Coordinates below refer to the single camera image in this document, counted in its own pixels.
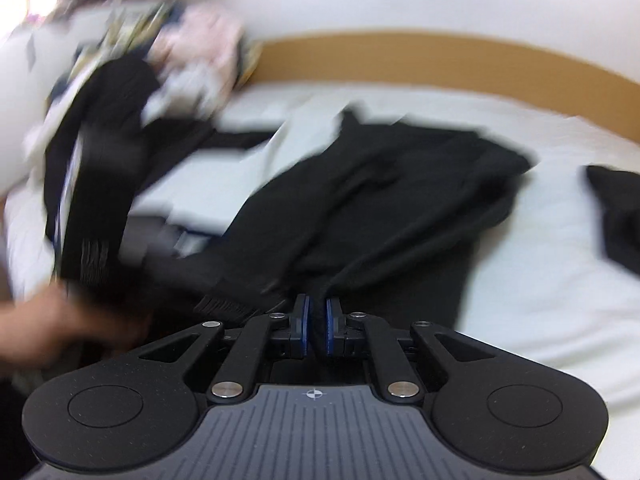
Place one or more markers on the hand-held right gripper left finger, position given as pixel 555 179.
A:
pixel 301 322

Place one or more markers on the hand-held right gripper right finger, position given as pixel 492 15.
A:
pixel 332 325

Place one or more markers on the black fleece sweater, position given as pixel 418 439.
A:
pixel 380 200

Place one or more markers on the person's left hand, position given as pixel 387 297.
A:
pixel 60 325

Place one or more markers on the black jacket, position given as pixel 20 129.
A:
pixel 115 90

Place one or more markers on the white garment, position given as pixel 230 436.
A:
pixel 185 90

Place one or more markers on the blue beige patterned garment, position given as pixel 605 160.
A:
pixel 120 35

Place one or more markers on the white bed sheet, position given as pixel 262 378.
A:
pixel 525 270

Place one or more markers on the yellow grey cloth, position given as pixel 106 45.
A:
pixel 250 65

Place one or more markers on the wooden headboard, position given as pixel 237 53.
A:
pixel 450 60

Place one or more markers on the folded black garment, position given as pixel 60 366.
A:
pixel 620 220

